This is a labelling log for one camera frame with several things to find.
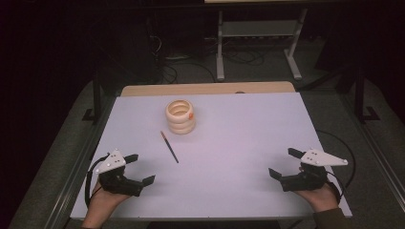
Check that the person's right hand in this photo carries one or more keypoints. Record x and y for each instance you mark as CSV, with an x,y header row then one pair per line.
x,y
320,197

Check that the light wooden table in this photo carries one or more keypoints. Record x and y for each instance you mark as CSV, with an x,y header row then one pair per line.
x,y
207,88

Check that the cream ribbed ceramic cup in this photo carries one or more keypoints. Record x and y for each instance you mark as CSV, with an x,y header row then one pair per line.
x,y
180,117

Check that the black makeup brush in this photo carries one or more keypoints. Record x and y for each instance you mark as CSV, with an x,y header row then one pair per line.
x,y
169,148

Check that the person's left hand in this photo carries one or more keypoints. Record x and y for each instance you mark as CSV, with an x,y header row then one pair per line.
x,y
103,203

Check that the grey metal rail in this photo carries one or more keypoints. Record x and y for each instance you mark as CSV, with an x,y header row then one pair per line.
x,y
74,178
379,159

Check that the black metal stand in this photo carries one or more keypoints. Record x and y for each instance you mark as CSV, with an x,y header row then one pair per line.
x,y
360,95
96,98

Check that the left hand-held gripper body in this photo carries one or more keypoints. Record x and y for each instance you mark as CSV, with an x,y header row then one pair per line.
x,y
117,183

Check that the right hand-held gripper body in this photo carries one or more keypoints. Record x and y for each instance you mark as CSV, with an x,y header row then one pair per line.
x,y
307,179

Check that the white metal stand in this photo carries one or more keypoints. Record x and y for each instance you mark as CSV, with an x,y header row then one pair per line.
x,y
219,47

